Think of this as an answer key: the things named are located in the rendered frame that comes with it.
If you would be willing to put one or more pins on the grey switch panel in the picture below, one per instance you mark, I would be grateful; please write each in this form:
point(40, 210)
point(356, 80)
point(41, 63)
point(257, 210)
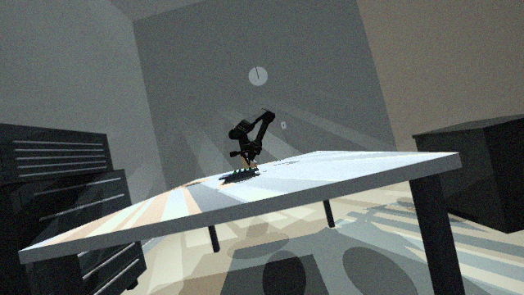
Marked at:
point(239, 175)

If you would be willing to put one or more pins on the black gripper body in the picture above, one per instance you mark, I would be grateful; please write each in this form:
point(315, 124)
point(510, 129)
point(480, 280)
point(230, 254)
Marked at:
point(235, 153)

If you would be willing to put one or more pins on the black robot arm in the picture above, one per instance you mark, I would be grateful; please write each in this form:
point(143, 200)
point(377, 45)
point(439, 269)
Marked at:
point(247, 125)

